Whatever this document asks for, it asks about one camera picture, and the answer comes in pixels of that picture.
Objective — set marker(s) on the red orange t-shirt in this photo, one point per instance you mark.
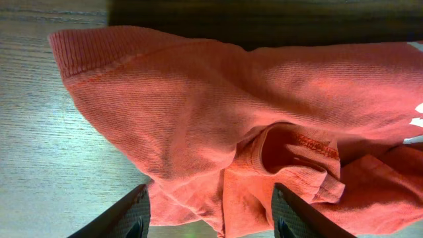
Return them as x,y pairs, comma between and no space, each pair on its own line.
215,127

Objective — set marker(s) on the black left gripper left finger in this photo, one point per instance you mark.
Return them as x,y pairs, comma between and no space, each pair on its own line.
127,218

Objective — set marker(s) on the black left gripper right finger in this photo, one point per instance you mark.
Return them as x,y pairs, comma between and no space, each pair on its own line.
294,218

